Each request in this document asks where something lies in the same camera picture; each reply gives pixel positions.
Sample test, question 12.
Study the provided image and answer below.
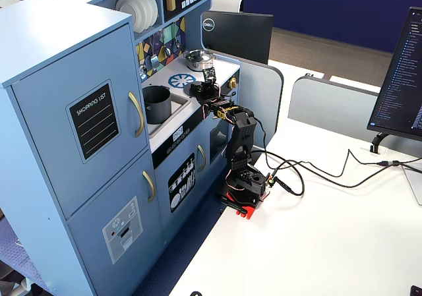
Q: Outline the black cable with adapter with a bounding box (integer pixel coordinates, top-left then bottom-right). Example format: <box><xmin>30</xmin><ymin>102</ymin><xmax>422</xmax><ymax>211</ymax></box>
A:
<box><xmin>253</xmin><ymin>117</ymin><xmax>402</xmax><ymax>180</ymax></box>

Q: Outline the gray toy pot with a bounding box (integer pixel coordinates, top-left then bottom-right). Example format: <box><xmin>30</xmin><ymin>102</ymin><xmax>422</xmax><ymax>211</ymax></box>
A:
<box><xmin>142</xmin><ymin>85</ymin><xmax>173</xmax><ymax>125</ymax></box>

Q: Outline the white toy plate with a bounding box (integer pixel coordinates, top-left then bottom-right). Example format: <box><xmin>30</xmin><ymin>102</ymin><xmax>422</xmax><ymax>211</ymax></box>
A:
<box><xmin>133</xmin><ymin>0</ymin><xmax>160</xmax><ymax>25</ymax></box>
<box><xmin>128</xmin><ymin>0</ymin><xmax>154</xmax><ymax>30</ymax></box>
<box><xmin>114</xmin><ymin>0</ymin><xmax>148</xmax><ymax>33</ymax></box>

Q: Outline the wide gray desk divider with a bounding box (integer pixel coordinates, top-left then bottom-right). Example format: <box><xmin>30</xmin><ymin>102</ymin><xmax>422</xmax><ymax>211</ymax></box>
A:
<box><xmin>287</xmin><ymin>74</ymin><xmax>422</xmax><ymax>160</ymax></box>

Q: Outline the black Dell monitor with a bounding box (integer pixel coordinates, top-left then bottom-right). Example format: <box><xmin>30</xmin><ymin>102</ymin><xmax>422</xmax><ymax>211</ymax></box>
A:
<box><xmin>200</xmin><ymin>11</ymin><xmax>274</xmax><ymax>65</ymax></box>

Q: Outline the steel toy pot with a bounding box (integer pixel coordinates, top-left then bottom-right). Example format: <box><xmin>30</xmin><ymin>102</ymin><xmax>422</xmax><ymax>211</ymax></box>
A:
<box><xmin>186</xmin><ymin>57</ymin><xmax>218</xmax><ymax>73</ymax></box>

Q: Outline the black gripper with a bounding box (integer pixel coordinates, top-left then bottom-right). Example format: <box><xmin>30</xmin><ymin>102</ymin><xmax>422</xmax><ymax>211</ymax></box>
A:
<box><xmin>193</xmin><ymin>80</ymin><xmax>222</xmax><ymax>105</ymax></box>

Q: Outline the dark gray pot lid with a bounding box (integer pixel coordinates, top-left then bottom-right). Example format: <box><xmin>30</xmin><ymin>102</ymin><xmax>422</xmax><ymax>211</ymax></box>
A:
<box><xmin>183</xmin><ymin>80</ymin><xmax>207</xmax><ymax>96</ymax></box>

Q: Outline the glass lid black knob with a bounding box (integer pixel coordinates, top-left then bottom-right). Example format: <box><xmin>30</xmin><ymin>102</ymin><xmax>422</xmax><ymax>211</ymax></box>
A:
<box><xmin>183</xmin><ymin>48</ymin><xmax>214</xmax><ymax>65</ymax></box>

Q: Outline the black table clamp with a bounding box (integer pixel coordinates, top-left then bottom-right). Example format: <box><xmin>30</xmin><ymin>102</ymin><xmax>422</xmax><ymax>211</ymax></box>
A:
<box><xmin>216</xmin><ymin>192</ymin><xmax>248</xmax><ymax>217</ymax></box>

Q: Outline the metal toy spatula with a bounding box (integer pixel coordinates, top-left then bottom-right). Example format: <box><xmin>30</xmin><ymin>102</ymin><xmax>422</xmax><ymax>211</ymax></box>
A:
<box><xmin>148</xmin><ymin>38</ymin><xmax>160</xmax><ymax>70</ymax></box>

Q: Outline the narrow gray desk divider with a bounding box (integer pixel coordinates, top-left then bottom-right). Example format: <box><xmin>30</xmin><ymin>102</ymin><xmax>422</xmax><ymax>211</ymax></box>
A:
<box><xmin>237</xmin><ymin>58</ymin><xmax>285</xmax><ymax>148</ymax></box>

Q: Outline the monitor showing dark screen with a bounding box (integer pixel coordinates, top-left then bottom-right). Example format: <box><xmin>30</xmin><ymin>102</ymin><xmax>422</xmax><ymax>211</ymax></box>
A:
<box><xmin>367</xmin><ymin>6</ymin><xmax>422</xmax><ymax>142</ymax></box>

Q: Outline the light blue toy kitchen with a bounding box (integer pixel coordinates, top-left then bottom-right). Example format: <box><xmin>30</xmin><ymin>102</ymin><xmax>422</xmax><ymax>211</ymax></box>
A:
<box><xmin>0</xmin><ymin>0</ymin><xmax>241</xmax><ymax>296</ymax></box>

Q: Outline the gold dishwasher door handle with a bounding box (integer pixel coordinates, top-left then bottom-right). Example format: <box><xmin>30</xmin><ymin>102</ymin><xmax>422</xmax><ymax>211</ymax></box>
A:
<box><xmin>196</xmin><ymin>144</ymin><xmax>207</xmax><ymax>173</ymax></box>

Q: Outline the short gold freezer handle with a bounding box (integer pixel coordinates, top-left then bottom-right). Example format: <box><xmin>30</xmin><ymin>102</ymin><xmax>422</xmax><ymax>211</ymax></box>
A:
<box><xmin>142</xmin><ymin>170</ymin><xmax>156</xmax><ymax>203</ymax></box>

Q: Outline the long gold fridge handle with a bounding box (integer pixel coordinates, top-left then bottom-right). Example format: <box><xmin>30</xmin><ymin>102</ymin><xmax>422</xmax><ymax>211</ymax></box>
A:
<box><xmin>127</xmin><ymin>91</ymin><xmax>145</xmax><ymax>138</ymax></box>

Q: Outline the white chair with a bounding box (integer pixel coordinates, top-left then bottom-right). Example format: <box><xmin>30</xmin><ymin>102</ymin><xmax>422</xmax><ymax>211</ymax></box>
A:
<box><xmin>210</xmin><ymin>0</ymin><xmax>243</xmax><ymax>13</ymax></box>

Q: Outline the gray metal stand plate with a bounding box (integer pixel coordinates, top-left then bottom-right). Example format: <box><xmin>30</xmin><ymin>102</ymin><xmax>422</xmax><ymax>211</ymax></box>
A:
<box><xmin>401</xmin><ymin>163</ymin><xmax>422</xmax><ymax>206</ymax></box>

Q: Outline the red black arm base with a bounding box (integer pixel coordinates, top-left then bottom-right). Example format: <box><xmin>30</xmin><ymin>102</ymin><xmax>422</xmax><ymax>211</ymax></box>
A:
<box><xmin>227</xmin><ymin>189</ymin><xmax>272</xmax><ymax>220</ymax></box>

